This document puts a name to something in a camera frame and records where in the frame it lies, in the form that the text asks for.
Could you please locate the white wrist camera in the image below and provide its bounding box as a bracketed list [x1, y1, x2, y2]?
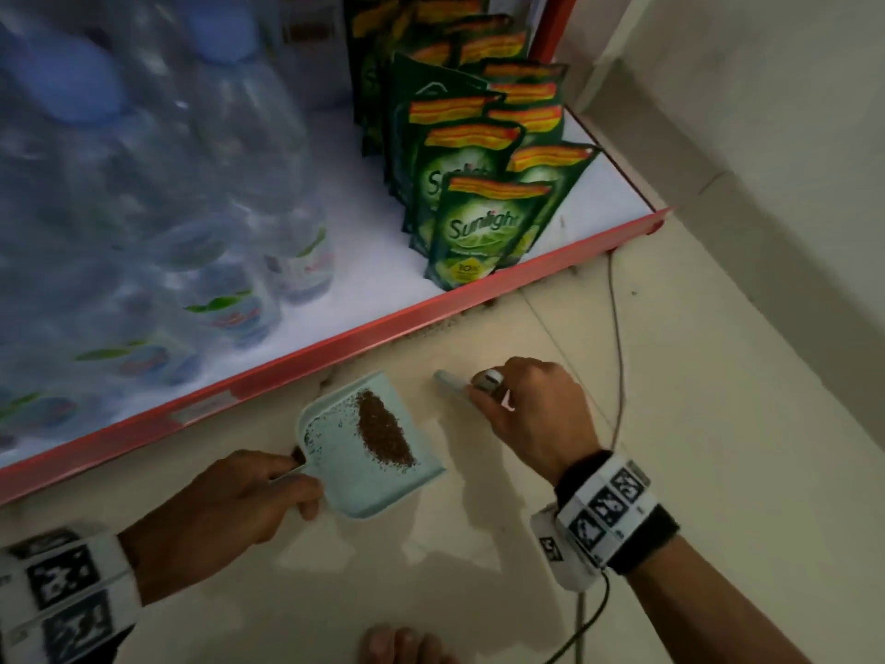
[530, 504, 603, 594]

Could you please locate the black cable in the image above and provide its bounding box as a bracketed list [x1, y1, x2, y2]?
[546, 572, 612, 664]

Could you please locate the person's left hand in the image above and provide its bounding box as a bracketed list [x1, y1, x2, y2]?
[118, 448, 325, 606]

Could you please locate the person's right hand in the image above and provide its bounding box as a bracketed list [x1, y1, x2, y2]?
[468, 357, 601, 486]

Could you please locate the beige tiled floor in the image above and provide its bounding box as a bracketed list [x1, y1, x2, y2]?
[0, 210, 885, 664]

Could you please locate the light blue small brush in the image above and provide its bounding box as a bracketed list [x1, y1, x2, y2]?
[433, 368, 510, 409]

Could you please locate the person's right foot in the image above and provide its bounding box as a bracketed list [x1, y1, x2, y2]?
[359, 625, 457, 664]

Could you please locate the light blue plastic dustpan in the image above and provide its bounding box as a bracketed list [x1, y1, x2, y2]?
[289, 371, 447, 521]

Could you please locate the row of clear water bottles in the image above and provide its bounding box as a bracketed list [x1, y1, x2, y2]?
[0, 0, 336, 450]

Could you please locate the pile of brown dirt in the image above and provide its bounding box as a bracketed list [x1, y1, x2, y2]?
[356, 390, 419, 469]

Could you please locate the row of dark green pouches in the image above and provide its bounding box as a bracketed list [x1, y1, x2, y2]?
[343, 0, 601, 292]

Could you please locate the person's right forearm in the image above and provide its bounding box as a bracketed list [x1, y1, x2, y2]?
[625, 535, 810, 664]

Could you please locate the store shelf with red edge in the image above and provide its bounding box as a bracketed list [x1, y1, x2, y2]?
[0, 0, 672, 507]

